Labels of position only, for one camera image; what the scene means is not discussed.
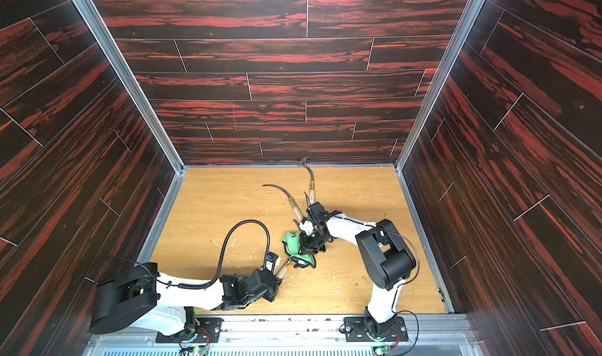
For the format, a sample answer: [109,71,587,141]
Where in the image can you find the green microfibre rag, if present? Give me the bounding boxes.
[282,231,316,268]

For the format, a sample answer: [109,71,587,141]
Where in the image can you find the sickle plain wooden handle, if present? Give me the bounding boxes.
[263,183,304,223]

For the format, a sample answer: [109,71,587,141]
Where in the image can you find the sickle with yellow label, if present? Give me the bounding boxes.
[299,163,316,205]

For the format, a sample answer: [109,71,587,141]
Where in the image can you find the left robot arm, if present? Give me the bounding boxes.
[89,263,282,337]

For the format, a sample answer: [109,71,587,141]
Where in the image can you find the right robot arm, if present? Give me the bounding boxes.
[282,202,420,342]

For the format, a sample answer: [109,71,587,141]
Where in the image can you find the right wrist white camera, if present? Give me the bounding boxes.
[299,219,314,235]

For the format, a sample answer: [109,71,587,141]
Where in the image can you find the wrist white camera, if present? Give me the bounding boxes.
[299,219,314,235]
[263,252,281,274]

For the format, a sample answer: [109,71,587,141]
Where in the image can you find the left black corrugated cable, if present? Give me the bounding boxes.
[176,219,272,291]

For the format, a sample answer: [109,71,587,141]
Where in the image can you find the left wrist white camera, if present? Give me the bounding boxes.
[263,252,281,274]

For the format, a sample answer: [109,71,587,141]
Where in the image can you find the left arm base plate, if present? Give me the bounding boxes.
[155,317,224,345]

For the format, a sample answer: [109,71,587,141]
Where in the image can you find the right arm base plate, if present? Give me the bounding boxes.
[339,315,409,342]

